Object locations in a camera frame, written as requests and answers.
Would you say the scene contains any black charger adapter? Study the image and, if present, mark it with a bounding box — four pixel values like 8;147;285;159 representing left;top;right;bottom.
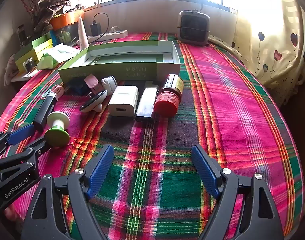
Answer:
90;23;101;37

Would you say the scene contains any small dark jar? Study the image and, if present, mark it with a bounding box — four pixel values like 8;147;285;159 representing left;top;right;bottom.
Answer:
22;57;36;72

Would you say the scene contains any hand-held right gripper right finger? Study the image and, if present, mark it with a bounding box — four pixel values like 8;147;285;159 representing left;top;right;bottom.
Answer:
191;144;284;240

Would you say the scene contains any white power strip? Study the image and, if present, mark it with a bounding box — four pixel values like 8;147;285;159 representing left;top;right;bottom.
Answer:
77;30;128;44

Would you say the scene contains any grey fan heater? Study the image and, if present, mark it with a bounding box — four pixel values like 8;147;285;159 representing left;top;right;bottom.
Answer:
177;10;210;47

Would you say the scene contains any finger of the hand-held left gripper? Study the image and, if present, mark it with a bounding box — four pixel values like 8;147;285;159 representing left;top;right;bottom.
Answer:
0;136;47;177
0;124;36;159

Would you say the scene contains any white charger adapter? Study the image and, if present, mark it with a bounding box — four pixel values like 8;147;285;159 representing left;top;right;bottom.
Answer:
108;86;139;117

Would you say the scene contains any green cardboard box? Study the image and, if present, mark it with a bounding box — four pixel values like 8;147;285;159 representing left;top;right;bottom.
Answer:
58;40;181;84

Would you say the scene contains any orange box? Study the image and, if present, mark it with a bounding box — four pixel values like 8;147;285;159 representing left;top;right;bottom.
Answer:
49;9;85;30

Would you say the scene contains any pink green plaid blanket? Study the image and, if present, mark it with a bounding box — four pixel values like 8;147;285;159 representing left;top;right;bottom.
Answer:
0;32;305;240

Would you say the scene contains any green white round cap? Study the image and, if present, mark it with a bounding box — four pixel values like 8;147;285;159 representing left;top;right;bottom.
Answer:
44;111;71;147

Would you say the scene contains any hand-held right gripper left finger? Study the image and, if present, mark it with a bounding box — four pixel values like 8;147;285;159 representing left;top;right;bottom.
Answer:
21;144;114;240

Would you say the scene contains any black round device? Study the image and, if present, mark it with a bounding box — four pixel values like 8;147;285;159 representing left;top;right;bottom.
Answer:
79;91;108;113

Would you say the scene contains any white cosmetic tube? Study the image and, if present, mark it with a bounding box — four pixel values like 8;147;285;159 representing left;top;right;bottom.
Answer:
77;16;89;50

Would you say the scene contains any white tissue sheet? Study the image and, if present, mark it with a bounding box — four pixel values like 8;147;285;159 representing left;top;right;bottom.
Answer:
46;43;81;63

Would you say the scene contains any yellow-green box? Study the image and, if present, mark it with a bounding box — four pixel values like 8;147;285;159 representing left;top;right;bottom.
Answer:
15;35;54;72

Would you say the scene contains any green tissue pack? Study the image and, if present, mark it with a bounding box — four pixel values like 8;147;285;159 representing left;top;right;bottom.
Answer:
37;52;58;70

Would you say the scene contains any dark glossy box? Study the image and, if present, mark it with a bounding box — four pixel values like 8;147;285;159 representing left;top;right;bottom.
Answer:
51;22;80;43

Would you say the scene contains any black cable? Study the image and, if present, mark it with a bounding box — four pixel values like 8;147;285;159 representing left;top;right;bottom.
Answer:
93;12;110;42

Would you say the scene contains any small white round device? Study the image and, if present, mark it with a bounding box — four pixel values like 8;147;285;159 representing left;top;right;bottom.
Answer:
101;76;118;96

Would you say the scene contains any brown bottle red cap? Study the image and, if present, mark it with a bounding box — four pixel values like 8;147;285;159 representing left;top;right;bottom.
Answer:
154;74;184;117

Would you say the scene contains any black rectangular device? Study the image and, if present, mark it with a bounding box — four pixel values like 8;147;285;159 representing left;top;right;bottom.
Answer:
33;91;58;132

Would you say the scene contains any cream heart print curtain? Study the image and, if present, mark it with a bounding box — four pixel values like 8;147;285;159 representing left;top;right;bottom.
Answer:
232;0;305;105

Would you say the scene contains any pink case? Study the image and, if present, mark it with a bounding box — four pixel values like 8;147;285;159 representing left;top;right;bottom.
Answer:
84;74;105;97

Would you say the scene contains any silver lighter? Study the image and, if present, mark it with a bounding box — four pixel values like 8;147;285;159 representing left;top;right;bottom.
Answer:
135;81;159;123

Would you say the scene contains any pink rounded strip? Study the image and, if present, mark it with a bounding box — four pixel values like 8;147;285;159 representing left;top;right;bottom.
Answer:
45;84;65;99

